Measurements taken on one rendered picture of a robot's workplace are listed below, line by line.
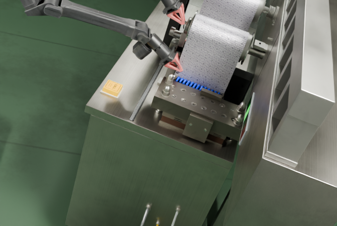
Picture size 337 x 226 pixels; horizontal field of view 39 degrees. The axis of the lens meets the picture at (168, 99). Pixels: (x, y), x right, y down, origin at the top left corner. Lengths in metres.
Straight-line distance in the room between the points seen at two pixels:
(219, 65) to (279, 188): 0.89
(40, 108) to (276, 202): 2.31
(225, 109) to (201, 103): 0.11
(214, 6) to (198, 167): 0.72
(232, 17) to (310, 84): 1.11
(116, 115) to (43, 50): 1.98
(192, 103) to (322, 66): 0.87
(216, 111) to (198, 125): 0.10
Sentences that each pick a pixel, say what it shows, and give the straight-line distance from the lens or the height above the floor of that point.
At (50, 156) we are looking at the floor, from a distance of 3.05.
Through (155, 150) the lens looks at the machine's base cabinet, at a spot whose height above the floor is 0.81.
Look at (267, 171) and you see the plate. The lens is 1.25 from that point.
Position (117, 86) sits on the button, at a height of 0.92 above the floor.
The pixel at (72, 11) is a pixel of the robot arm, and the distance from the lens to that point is 2.00.
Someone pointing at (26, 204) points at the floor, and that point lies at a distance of 2.80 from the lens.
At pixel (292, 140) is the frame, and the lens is 1.20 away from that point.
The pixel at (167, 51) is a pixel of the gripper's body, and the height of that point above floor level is 1.14.
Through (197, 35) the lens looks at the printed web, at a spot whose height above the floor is 1.25.
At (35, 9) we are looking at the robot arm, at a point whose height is 1.20.
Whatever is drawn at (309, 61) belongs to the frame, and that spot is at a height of 1.65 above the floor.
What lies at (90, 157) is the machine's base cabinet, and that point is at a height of 0.62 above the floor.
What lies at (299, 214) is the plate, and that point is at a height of 1.31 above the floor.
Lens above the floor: 2.19
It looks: 36 degrees down
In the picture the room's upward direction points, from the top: 19 degrees clockwise
